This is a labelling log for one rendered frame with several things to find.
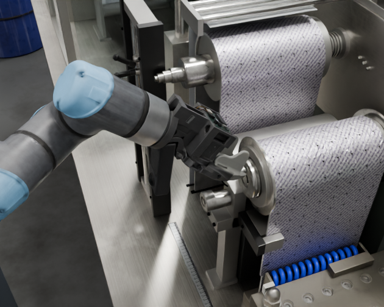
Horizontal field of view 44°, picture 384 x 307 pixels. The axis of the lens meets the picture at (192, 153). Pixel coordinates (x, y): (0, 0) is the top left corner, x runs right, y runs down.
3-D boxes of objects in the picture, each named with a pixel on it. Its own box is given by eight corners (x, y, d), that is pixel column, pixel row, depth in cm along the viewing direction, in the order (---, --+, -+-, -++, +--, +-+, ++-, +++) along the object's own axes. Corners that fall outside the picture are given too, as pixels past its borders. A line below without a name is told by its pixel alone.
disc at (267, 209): (235, 179, 96) (240, 120, 87) (238, 178, 97) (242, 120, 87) (269, 231, 86) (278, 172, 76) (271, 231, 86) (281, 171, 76)
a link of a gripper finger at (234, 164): (269, 165, 80) (231, 146, 75) (247, 190, 82) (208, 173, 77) (261, 155, 83) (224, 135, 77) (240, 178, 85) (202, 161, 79)
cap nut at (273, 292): (258, 297, 92) (261, 284, 89) (275, 292, 93) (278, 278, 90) (267, 314, 90) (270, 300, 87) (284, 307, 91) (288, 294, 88)
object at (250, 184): (235, 181, 91) (236, 150, 86) (244, 179, 91) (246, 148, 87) (252, 207, 85) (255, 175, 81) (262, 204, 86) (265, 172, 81)
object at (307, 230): (259, 274, 97) (269, 214, 85) (355, 243, 104) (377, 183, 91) (260, 276, 97) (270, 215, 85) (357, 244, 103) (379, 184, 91)
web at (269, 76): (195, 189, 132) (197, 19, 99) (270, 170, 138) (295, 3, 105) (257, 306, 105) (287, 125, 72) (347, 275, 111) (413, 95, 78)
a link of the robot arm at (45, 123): (-4, 143, 69) (32, 117, 62) (44, 103, 77) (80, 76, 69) (34, 182, 71) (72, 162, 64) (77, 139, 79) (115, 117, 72)
